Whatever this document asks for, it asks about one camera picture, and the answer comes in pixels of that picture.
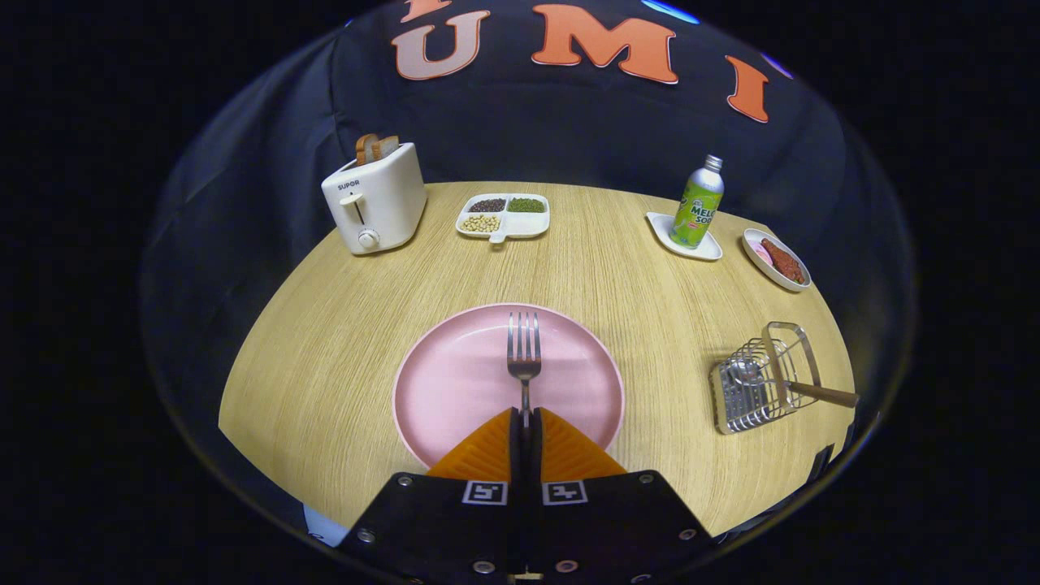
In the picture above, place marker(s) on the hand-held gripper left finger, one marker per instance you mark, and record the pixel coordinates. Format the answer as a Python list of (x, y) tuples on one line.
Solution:
[(515, 463)]

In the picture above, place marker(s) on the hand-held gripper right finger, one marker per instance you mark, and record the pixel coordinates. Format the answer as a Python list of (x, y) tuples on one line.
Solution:
[(536, 463)]

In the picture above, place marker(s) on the pink plate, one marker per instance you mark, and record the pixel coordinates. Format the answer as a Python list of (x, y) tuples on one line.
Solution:
[(455, 382)]

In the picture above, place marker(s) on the white divided dish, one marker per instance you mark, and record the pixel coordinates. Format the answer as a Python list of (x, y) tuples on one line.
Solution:
[(524, 225)]

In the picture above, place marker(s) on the pile of yellow beans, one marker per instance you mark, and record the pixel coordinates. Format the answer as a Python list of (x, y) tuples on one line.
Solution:
[(480, 223)]

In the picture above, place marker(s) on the pile of green beans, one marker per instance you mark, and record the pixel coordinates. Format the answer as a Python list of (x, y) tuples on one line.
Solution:
[(527, 205)]

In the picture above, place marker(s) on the pile of dark beans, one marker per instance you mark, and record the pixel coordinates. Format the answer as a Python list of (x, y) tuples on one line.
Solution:
[(487, 205)]

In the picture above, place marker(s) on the white square coaster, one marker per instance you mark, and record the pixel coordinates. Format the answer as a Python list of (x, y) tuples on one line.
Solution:
[(662, 227)]

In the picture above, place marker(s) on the white toaster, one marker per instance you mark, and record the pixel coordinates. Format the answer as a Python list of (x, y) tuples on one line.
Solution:
[(390, 203)]

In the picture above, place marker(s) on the green soda bottle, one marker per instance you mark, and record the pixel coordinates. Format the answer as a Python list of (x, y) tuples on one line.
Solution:
[(696, 207)]

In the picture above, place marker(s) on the white oval plate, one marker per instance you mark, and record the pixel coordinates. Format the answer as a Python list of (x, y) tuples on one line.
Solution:
[(772, 272)]

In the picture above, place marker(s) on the pink ham slice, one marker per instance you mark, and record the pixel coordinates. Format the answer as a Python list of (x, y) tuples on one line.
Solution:
[(763, 253)]

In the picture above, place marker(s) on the brown meat piece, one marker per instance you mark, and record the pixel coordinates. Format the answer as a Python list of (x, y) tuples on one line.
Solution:
[(784, 262)]

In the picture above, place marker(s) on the toasted bread slice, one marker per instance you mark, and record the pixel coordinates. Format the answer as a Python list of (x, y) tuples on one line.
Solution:
[(366, 149), (387, 147)]

